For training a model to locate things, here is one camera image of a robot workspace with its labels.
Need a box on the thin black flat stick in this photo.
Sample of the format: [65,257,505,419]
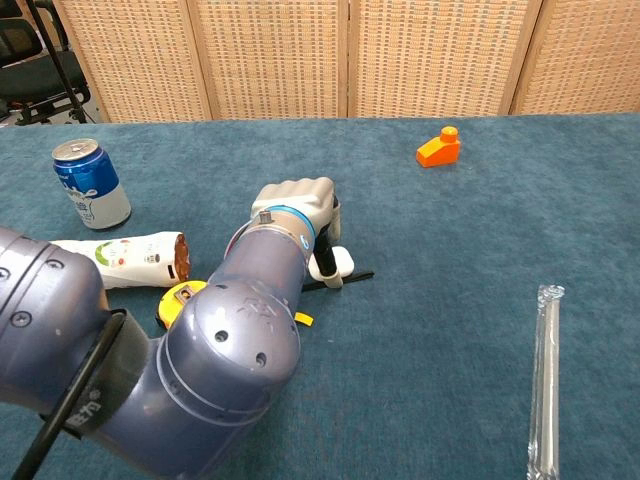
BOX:
[302,270,376,293]

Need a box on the yellow tape measure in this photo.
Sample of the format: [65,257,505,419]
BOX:
[158,280,209,330]

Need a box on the woven wooden folding screen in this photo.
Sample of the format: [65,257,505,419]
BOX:
[52,0,640,124]

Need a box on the white-labelled tea bottle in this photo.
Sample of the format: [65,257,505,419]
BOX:
[49,230,193,290]

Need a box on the black office chair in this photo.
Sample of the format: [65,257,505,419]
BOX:
[0,0,94,126]

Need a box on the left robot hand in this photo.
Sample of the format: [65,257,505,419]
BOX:
[249,177,346,291]

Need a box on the clear plastic tube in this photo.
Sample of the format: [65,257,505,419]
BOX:
[526,283,566,480]

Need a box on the black tripod stand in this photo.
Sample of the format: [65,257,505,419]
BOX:
[25,0,90,124]

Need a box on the orange sloped toy brick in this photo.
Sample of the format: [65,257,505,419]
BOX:
[415,125,462,169]

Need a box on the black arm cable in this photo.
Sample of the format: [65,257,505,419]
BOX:
[12,309,127,480]

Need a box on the white plastic tile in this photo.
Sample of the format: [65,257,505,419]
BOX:
[308,246,355,279]

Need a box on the blue and white drink can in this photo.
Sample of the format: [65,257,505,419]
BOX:
[51,138,133,231]

